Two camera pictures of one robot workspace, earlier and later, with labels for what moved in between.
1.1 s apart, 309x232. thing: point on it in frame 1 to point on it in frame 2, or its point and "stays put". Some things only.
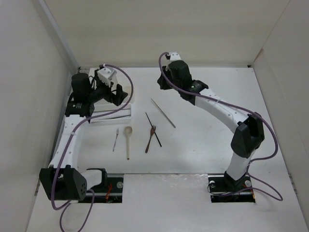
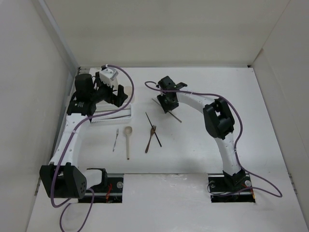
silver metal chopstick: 163,113 to 168,111
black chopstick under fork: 155,133 stays put
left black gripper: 116,98 stays put
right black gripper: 161,80 to 165,107
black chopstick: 119,117 stays put
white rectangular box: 91,73 stays put
